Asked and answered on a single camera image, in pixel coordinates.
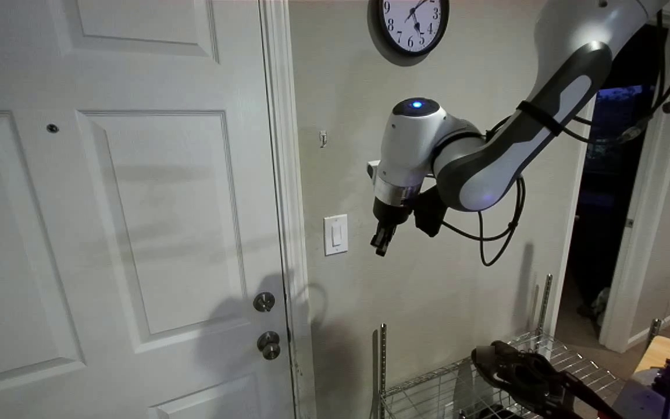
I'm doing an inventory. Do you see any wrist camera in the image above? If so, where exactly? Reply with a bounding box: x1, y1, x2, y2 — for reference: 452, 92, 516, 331
413, 186, 448, 238

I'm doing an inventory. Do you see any white light switch plate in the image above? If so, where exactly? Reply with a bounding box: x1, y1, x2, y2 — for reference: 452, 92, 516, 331
323, 214, 349, 257

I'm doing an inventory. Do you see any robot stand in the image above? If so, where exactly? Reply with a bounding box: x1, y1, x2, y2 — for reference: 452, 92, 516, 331
611, 365, 670, 419

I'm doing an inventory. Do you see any round wall clock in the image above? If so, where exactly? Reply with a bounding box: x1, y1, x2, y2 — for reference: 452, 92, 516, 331
376, 0, 450, 58

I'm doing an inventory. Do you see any silver door knob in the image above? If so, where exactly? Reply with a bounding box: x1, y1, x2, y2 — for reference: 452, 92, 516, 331
256, 330, 282, 361

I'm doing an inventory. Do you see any white panel door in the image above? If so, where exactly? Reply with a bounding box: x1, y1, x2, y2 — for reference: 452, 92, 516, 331
0, 0, 296, 419

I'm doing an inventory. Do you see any metal wire shelf rack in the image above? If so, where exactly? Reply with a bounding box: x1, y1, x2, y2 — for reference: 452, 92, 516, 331
372, 273, 628, 419

